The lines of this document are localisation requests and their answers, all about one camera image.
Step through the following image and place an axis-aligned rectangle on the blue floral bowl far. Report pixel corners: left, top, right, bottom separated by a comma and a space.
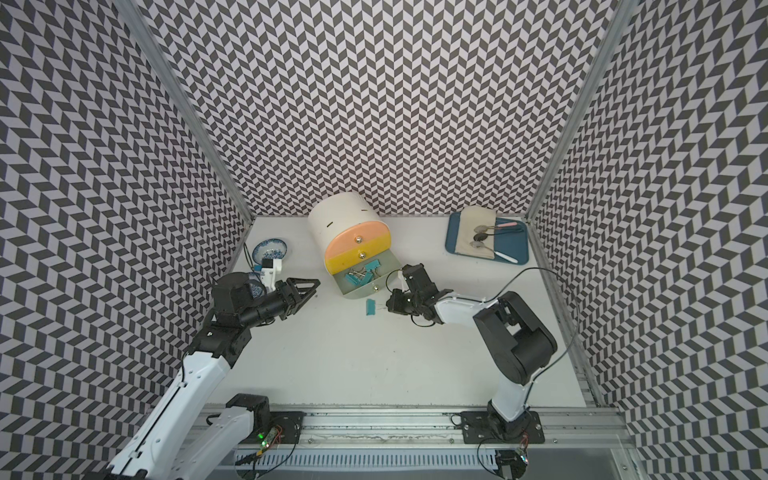
251, 238, 288, 265

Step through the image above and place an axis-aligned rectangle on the pink handled spoon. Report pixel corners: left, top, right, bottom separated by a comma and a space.
474, 221, 519, 233

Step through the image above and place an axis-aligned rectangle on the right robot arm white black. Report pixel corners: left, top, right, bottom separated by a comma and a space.
386, 263, 558, 442

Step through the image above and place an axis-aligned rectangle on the aluminium corner post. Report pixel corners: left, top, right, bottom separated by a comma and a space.
113, 0, 253, 225
525, 0, 640, 222

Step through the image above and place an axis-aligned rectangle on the aluminium corner post right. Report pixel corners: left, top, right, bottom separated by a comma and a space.
525, 0, 640, 222

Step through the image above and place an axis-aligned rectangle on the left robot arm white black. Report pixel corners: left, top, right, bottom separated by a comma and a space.
85, 272, 321, 479

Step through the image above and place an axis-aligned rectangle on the white handled spoon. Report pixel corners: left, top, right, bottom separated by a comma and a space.
470, 241, 520, 264

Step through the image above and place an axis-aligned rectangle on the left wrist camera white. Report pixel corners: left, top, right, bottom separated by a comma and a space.
260, 258, 282, 293

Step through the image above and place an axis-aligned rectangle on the yellow drawer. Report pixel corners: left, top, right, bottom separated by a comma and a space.
324, 235, 391, 275

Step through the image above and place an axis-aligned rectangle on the cream round drawer cabinet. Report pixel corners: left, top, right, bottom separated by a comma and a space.
308, 192, 384, 263

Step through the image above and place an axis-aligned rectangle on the aluminium corner post left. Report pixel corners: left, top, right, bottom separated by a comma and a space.
113, 0, 253, 225

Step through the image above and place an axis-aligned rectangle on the orange pink top drawer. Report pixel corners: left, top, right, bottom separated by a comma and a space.
325, 220, 391, 258

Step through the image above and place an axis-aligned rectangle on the aluminium front rail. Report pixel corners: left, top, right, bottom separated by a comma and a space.
137, 406, 631, 451

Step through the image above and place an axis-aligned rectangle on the grey green bottom drawer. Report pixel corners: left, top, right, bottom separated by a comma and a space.
333, 250, 402, 299

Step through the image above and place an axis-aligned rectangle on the teal blue tray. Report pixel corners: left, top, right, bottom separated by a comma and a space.
444, 212, 531, 265

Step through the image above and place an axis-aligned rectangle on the teal handled spoon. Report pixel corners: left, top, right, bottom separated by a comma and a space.
473, 226, 525, 242

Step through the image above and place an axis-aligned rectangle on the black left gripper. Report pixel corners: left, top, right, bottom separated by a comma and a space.
240, 277, 321, 329

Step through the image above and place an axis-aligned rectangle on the beige folded cloth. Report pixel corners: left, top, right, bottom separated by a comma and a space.
454, 206, 496, 260

